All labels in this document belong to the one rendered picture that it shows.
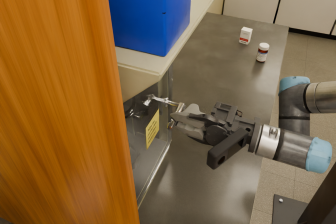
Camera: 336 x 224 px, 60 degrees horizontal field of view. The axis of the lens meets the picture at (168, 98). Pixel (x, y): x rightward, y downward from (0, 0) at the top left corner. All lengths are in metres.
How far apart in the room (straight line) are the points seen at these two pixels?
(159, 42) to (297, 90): 0.49
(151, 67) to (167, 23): 0.06
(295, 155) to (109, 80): 0.49
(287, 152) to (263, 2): 3.06
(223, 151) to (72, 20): 0.46
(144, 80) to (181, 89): 0.85
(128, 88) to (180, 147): 0.63
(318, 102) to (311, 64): 2.56
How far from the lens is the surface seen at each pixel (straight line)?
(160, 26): 0.36
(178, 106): 0.75
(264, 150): 0.69
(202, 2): 0.53
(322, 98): 0.75
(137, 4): 0.36
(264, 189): 2.10
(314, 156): 0.70
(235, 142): 0.66
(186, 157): 0.98
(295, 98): 0.79
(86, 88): 0.30
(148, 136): 0.71
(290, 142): 0.69
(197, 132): 0.72
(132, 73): 0.37
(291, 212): 2.05
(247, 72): 1.35
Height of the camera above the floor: 1.72
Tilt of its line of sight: 42 degrees down
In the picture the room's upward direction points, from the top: straight up
